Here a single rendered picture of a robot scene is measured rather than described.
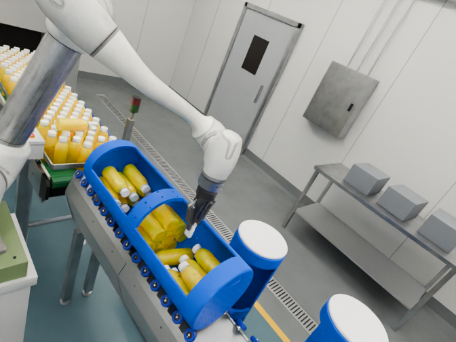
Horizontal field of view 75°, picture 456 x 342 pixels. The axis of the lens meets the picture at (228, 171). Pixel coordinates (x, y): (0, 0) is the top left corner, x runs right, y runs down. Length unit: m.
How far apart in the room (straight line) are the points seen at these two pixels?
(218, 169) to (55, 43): 0.58
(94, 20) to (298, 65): 4.13
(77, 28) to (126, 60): 0.12
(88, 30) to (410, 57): 3.77
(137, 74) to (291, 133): 3.98
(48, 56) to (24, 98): 0.15
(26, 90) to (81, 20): 0.34
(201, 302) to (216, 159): 0.45
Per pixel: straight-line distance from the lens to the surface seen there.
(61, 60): 1.02
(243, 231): 1.56
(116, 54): 0.83
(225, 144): 0.93
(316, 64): 4.63
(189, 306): 1.05
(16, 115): 1.10
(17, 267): 1.14
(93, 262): 2.12
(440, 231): 3.36
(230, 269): 1.03
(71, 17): 0.82
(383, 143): 4.15
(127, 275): 1.37
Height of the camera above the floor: 1.92
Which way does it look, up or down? 25 degrees down
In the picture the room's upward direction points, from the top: 25 degrees clockwise
